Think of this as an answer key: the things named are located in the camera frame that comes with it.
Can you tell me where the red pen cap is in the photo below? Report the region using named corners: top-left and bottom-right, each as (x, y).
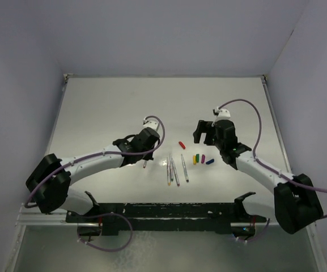
top-left (179, 141), bottom-right (186, 149)

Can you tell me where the yellow pen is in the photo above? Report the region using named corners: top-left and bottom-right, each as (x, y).
top-left (166, 154), bottom-right (172, 186)

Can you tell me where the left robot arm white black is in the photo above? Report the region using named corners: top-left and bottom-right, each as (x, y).
top-left (24, 127), bottom-right (162, 222)

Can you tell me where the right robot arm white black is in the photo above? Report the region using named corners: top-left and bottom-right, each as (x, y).
top-left (193, 120), bottom-right (324, 234)

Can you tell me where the blue pen cap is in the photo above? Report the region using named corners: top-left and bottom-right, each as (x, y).
top-left (206, 159), bottom-right (215, 165)

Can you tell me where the purple tipped pen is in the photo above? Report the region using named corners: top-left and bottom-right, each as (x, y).
top-left (171, 158), bottom-right (180, 187)

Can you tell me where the blue tipped pen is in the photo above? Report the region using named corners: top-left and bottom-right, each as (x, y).
top-left (181, 154), bottom-right (189, 182)

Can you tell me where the green tipped pen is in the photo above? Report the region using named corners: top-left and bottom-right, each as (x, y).
top-left (169, 154), bottom-right (175, 182)

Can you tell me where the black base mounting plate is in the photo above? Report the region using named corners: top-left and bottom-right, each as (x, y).
top-left (66, 193), bottom-right (266, 236)

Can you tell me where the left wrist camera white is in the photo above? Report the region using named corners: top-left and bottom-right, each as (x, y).
top-left (143, 118), bottom-right (160, 131)

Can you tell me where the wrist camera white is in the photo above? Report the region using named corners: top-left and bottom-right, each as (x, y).
top-left (213, 107), bottom-right (231, 122)
top-left (143, 118), bottom-right (160, 131)

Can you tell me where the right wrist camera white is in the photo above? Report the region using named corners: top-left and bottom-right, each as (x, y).
top-left (213, 107), bottom-right (231, 122)

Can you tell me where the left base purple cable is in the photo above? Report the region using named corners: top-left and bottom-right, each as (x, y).
top-left (77, 212), bottom-right (133, 251)

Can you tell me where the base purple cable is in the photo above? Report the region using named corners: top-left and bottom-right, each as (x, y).
top-left (77, 212), bottom-right (133, 251)
top-left (235, 216), bottom-right (270, 244)

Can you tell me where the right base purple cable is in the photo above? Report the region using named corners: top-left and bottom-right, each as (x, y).
top-left (235, 216), bottom-right (270, 244)

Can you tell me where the aluminium rail frame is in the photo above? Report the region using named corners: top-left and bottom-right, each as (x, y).
top-left (15, 205), bottom-right (67, 226)

